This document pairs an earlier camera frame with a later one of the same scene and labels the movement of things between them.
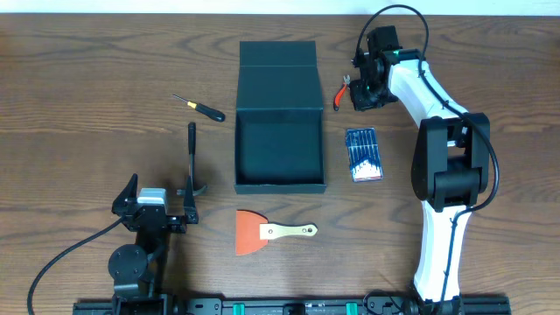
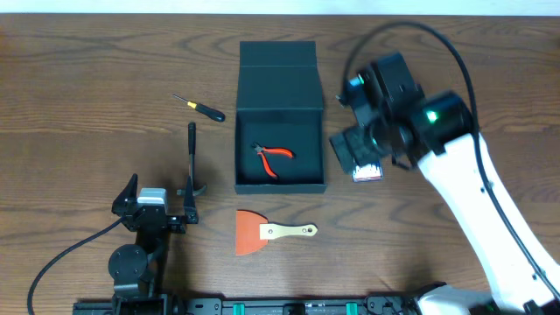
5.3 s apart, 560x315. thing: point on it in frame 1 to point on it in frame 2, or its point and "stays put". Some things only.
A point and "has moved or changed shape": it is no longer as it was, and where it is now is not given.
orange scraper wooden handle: x=253 y=231 stays put
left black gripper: x=154 y=220 stays put
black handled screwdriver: x=204 y=109 stays put
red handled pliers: x=338 y=97 has moved or changed shape
